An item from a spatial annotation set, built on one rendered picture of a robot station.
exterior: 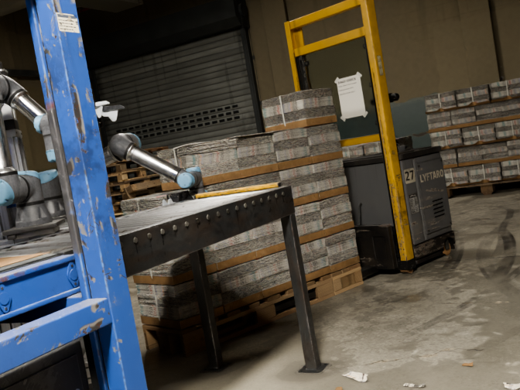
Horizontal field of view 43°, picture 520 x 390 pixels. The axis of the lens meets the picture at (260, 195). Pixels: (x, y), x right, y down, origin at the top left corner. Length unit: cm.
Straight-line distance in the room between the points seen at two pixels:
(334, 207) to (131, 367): 276
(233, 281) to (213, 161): 66
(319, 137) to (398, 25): 616
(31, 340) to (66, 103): 52
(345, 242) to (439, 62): 603
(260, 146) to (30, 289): 240
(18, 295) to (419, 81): 885
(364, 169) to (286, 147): 93
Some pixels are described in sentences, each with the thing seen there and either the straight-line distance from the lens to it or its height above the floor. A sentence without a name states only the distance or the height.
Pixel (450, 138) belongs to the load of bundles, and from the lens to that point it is 829.
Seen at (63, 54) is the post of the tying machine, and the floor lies 125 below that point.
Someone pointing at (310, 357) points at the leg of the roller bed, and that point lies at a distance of 291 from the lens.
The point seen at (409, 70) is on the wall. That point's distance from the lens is 1007.
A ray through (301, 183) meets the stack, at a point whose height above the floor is 73.
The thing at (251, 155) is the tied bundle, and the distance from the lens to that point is 373.
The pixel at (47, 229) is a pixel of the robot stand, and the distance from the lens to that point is 292.
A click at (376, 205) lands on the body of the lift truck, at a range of 468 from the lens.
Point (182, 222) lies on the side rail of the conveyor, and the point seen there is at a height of 78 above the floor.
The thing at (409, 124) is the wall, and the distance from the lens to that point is 1006.
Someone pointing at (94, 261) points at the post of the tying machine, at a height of 78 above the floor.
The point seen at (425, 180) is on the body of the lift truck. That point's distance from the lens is 472.
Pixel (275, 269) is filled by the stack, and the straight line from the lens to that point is 380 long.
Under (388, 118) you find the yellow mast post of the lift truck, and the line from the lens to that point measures 438.
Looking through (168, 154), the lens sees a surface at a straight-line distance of 369.
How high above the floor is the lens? 96
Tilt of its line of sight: 4 degrees down
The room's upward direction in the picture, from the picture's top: 10 degrees counter-clockwise
